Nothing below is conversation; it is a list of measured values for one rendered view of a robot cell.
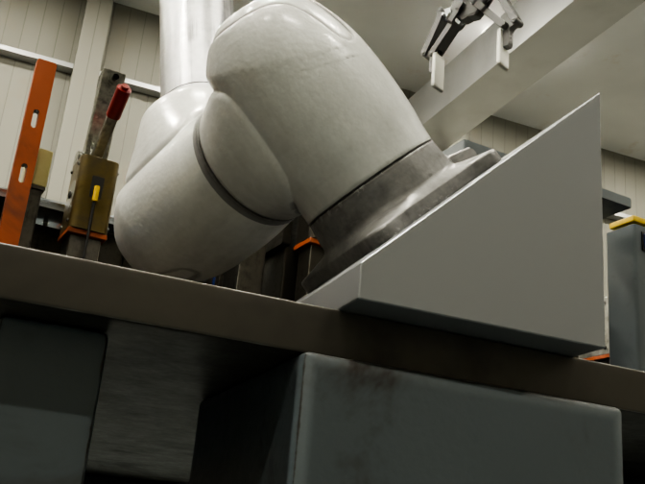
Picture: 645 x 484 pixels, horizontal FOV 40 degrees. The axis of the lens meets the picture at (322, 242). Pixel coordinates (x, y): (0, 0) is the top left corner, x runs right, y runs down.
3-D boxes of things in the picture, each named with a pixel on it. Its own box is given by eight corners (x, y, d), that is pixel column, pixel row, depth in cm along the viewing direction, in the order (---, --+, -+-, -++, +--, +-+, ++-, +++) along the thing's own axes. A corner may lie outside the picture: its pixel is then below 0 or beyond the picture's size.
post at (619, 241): (639, 479, 156) (632, 243, 171) (675, 477, 150) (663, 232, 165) (608, 473, 153) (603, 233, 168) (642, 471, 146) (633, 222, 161)
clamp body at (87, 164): (69, 403, 129) (110, 179, 141) (86, 396, 120) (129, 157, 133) (22, 397, 126) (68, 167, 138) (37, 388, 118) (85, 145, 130)
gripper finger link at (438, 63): (436, 51, 164) (432, 53, 164) (434, 84, 161) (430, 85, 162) (444, 59, 166) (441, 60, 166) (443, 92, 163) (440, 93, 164)
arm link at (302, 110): (392, 160, 81) (253, -37, 81) (266, 255, 91) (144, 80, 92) (457, 123, 94) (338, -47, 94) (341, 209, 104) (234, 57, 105)
